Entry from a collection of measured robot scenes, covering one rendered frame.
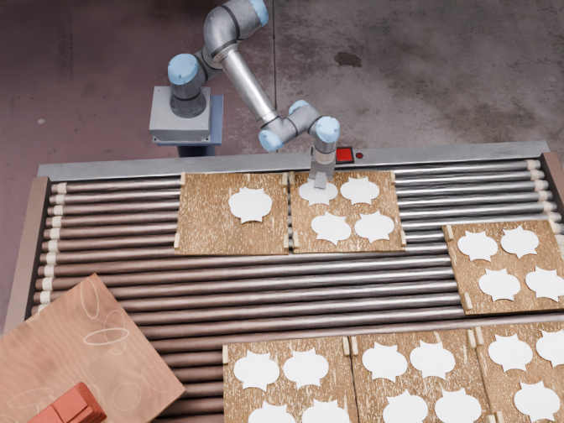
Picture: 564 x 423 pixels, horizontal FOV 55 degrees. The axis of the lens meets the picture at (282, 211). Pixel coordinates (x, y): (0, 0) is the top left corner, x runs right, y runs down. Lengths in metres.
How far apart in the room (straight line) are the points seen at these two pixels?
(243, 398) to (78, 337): 0.54
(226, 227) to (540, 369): 1.16
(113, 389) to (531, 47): 3.64
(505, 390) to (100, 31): 3.44
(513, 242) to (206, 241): 1.12
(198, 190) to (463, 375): 1.14
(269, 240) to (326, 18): 2.53
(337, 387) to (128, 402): 0.64
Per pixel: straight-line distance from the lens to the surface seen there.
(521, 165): 2.41
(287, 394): 1.79
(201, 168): 2.18
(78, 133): 3.63
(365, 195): 2.10
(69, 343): 1.82
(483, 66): 4.13
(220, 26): 1.79
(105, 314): 1.82
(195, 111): 2.29
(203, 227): 2.01
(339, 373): 1.82
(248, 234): 1.99
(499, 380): 1.95
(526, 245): 2.17
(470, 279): 2.04
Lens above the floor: 2.69
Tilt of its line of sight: 60 degrees down
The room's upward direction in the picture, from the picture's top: 3 degrees clockwise
